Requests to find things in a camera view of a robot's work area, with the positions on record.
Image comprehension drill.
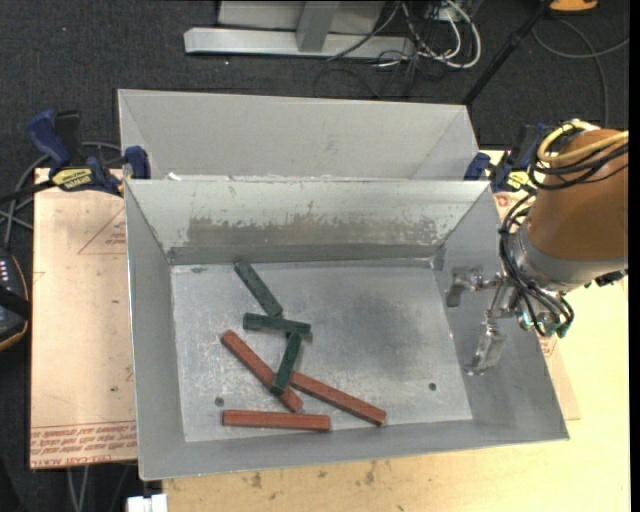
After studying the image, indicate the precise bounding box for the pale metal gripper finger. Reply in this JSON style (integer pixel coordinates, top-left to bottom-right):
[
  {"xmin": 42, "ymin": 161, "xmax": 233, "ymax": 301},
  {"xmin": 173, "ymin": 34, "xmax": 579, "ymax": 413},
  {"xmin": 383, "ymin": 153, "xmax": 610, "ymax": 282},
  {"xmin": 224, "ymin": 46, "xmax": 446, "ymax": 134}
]
[
  {"xmin": 445, "ymin": 266, "xmax": 485, "ymax": 308},
  {"xmin": 463, "ymin": 319, "xmax": 508, "ymax": 377}
]

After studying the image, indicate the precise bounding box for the grey metal bin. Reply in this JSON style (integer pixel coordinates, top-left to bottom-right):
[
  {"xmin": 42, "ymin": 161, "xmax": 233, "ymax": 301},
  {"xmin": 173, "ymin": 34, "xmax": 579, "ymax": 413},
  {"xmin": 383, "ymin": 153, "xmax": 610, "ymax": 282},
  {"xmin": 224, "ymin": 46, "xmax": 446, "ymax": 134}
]
[{"xmin": 117, "ymin": 88, "xmax": 571, "ymax": 482}]

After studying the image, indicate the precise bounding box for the red-brown flat block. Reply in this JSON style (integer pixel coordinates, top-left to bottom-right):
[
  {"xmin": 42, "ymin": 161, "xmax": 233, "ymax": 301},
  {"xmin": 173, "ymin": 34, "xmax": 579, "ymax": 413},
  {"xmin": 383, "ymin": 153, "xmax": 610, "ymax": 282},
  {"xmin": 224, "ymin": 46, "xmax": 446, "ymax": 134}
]
[
  {"xmin": 220, "ymin": 329, "xmax": 305, "ymax": 414},
  {"xmin": 288, "ymin": 370, "xmax": 388, "ymax": 428},
  {"xmin": 221, "ymin": 409, "xmax": 333, "ymax": 433}
]

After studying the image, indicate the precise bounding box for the dark green flat block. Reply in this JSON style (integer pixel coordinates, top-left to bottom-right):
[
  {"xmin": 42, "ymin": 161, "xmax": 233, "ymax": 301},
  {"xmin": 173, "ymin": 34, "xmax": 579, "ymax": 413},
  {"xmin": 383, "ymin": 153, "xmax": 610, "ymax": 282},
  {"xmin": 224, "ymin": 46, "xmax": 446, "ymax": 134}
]
[
  {"xmin": 242, "ymin": 312, "xmax": 313, "ymax": 342},
  {"xmin": 269, "ymin": 330, "xmax": 304, "ymax": 398},
  {"xmin": 233, "ymin": 259, "xmax": 285, "ymax": 318}
]

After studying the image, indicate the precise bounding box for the brown cardboard board, red print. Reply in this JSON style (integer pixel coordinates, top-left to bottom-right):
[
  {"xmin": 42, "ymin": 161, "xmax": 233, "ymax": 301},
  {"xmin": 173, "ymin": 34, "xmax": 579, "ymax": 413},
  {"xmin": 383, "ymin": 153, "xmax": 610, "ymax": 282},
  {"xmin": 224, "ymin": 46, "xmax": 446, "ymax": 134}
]
[{"xmin": 29, "ymin": 166, "xmax": 582, "ymax": 471}]

